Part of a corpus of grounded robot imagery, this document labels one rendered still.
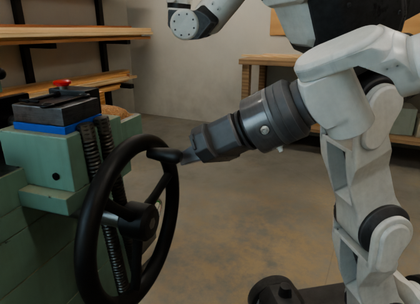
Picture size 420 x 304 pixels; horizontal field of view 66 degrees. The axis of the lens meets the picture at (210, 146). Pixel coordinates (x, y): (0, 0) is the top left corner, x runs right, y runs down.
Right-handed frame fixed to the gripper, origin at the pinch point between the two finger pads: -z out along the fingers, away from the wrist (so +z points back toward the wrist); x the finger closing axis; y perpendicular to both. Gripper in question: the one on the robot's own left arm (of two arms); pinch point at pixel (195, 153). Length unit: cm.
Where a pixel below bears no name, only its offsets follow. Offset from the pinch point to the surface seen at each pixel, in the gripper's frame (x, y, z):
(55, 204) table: -13.5, -1.0, -18.4
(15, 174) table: -15.7, 5.7, -22.9
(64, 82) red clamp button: -8.6, 19.2, -15.0
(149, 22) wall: 274, 234, -153
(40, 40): 118, 162, -166
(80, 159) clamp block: -11.1, 4.4, -13.6
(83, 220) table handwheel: -17.9, -5.5, -8.2
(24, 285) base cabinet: -12.4, -10.8, -32.6
